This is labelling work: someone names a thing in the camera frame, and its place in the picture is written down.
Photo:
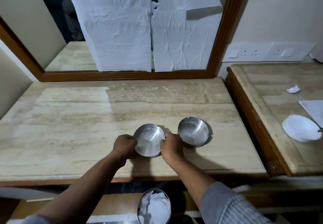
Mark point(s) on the person's right hand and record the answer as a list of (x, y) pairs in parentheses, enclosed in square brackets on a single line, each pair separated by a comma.
[(172, 148)]

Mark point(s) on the person's left hand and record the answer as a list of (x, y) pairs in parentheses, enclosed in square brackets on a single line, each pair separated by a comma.
[(123, 146)]

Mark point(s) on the person's right thumb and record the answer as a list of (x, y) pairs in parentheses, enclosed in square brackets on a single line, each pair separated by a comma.
[(162, 144)]

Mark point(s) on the person's left fingers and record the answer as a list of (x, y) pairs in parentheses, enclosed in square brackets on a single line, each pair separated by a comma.
[(130, 140)]

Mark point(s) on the steel bowl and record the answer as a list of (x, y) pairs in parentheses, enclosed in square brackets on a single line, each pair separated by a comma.
[(149, 140), (193, 131)]

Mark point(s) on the person's right forearm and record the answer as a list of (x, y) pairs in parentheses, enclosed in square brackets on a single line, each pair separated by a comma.
[(201, 188)]

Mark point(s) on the person's left forearm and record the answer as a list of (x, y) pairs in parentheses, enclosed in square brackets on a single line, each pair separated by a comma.
[(83, 191)]

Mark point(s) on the steel bin with crumpled paper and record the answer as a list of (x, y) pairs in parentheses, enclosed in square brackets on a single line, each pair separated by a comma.
[(154, 207)]

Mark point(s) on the wooden framed mirror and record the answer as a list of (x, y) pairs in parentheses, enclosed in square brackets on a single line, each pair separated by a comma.
[(121, 29)]

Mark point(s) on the white paper sheet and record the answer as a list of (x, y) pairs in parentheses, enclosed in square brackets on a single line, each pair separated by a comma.
[(114, 26)]

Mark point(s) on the wooden side table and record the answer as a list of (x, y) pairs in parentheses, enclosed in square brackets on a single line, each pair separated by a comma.
[(280, 120)]

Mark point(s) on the round white paper piece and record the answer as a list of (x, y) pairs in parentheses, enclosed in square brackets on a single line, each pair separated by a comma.
[(300, 128)]

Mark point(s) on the small torn paper scrap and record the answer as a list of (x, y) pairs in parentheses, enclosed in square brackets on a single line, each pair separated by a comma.
[(293, 89)]

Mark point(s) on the white rectangular sheet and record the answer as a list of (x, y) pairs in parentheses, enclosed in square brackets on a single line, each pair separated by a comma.
[(314, 111)]

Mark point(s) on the white wall switch panel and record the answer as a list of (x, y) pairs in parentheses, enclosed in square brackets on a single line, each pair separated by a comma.
[(267, 52)]

